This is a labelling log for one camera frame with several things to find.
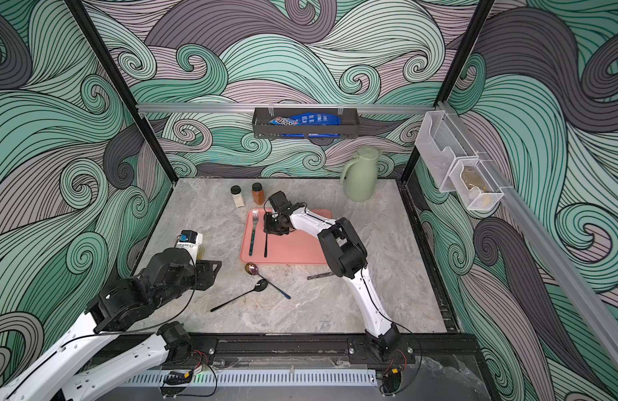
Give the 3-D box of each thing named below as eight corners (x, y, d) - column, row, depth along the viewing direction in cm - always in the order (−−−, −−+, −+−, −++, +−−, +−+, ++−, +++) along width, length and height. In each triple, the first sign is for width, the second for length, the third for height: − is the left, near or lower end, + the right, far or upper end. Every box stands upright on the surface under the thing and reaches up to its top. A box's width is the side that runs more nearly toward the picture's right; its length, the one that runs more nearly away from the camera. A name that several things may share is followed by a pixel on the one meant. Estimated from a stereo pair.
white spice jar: (234, 207, 111) (229, 193, 104) (236, 199, 114) (231, 185, 107) (243, 207, 111) (239, 193, 104) (245, 199, 114) (241, 185, 107)
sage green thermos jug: (342, 206, 113) (350, 166, 94) (334, 190, 119) (340, 150, 101) (372, 199, 116) (385, 160, 97) (362, 184, 122) (373, 144, 103)
